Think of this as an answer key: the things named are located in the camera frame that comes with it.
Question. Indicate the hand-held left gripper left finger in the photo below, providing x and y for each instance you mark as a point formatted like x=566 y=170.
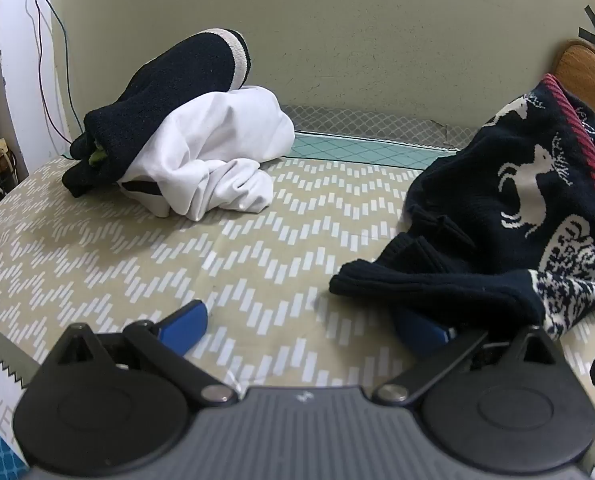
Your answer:
x=186 y=326

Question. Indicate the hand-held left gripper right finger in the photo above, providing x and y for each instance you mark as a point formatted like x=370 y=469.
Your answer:
x=422 y=334

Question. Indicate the navy deer print sweater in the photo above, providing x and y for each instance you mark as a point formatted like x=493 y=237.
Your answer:
x=477 y=240

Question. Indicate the beige chevron table cloth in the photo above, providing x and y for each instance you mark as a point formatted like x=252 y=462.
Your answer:
x=252 y=260

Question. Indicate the navy knit garment white stripe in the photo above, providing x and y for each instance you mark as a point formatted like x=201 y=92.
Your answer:
x=177 y=75

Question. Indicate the brown cushion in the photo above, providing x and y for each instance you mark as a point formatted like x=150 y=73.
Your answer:
x=577 y=67

